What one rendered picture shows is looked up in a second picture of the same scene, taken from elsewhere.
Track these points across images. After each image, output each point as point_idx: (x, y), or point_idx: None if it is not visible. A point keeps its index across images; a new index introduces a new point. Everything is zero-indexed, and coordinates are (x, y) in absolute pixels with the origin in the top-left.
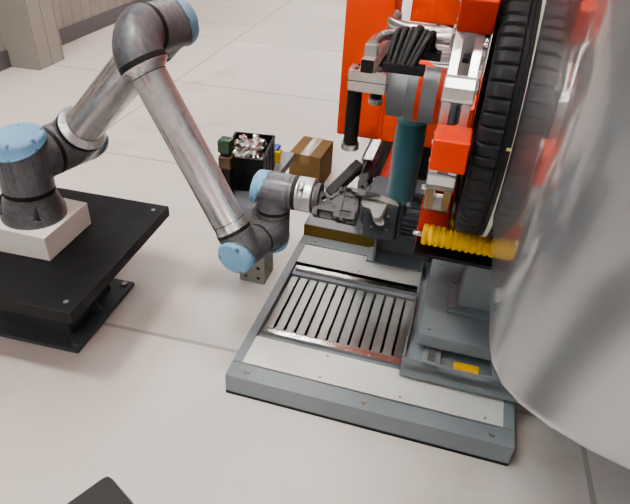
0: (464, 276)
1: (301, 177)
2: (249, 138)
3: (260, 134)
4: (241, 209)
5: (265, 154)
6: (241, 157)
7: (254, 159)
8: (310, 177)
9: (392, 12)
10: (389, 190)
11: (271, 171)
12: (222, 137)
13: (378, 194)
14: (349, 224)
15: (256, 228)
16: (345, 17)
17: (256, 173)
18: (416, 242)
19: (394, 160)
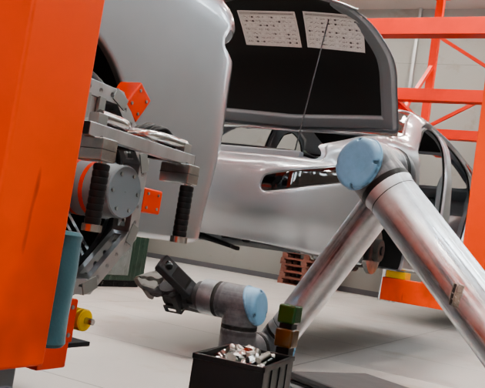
0: (12, 376)
1: (219, 280)
2: (244, 349)
3: (219, 357)
4: (275, 314)
5: (225, 345)
6: (262, 349)
7: (243, 346)
8: (209, 281)
9: (113, 114)
10: (65, 334)
11: (246, 285)
12: (296, 306)
13: (155, 270)
14: (171, 311)
15: (259, 332)
16: (81, 132)
17: (262, 289)
18: (77, 342)
19: (74, 288)
